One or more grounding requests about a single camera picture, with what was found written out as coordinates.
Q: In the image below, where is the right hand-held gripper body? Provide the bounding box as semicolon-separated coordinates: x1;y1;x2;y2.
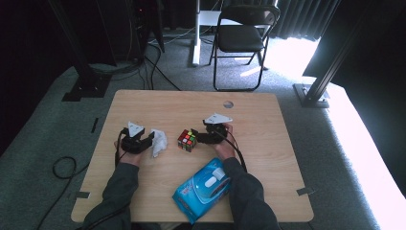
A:
203;112;234;146

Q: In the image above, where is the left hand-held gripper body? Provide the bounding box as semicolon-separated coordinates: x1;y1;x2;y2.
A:
120;121;147;155

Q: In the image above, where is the white wet wipe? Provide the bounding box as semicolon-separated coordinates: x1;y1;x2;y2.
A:
149;128;169;158

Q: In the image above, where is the colourful puzzle cube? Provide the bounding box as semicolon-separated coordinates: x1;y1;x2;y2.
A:
177;128;197;153

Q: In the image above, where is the blue wet wipes pack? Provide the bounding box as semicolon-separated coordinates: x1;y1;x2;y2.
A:
171;157;232;225

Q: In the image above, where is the person's left hand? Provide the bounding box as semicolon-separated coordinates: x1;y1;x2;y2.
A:
114;141;146;167

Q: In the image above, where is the person's right hand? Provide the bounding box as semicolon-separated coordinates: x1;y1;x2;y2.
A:
213;124;237;161

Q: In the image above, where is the black metal stand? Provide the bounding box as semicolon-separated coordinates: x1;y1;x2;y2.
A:
47;0;113;103
292;0;374;109

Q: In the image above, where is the black folding chair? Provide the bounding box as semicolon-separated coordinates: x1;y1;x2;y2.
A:
209;4;282;93

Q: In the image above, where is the dark equipment rack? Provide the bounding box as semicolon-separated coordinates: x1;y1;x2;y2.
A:
114;0;166;63

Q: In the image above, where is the black curtain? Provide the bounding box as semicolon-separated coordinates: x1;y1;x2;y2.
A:
303;0;406;196
0;0;116;156

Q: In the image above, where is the dark pleated curtain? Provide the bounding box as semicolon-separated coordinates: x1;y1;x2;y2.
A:
276;0;343;42

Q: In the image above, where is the left hand-held gripper cable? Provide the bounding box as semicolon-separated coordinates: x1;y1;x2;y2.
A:
75;127;130;230

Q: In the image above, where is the hand-held gripper cable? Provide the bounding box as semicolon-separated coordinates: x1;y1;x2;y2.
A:
75;127;130;230
219;127;248;173

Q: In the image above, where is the right hand-held gripper cable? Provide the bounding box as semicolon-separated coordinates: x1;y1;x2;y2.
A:
219;127;248;173

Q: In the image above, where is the looped black floor cable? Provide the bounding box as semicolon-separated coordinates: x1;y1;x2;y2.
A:
36;155;92;230

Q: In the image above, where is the white floor cable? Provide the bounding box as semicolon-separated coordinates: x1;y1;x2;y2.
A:
147;27;196;46

